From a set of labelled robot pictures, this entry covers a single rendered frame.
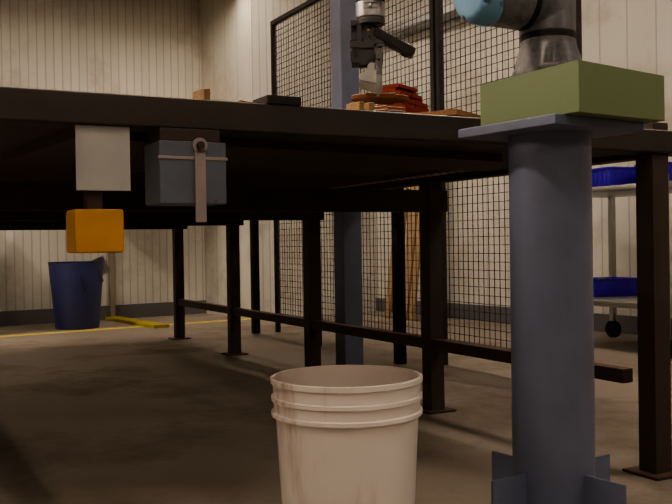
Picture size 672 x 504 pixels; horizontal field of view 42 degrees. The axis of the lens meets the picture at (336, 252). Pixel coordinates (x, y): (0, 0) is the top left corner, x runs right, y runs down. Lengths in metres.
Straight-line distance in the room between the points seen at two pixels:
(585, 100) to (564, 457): 0.71
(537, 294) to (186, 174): 0.74
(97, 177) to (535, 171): 0.86
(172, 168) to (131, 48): 6.42
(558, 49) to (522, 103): 0.14
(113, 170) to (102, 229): 0.12
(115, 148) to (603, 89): 0.93
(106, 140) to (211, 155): 0.20
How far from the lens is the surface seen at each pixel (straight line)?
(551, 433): 1.86
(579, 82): 1.73
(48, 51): 7.84
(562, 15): 1.91
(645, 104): 1.88
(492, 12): 1.82
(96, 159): 1.68
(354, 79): 4.20
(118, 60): 8.03
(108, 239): 1.65
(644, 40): 6.14
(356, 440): 1.63
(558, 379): 1.84
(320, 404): 1.62
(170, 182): 1.69
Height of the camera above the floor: 0.63
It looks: 1 degrees down
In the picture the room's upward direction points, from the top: 1 degrees counter-clockwise
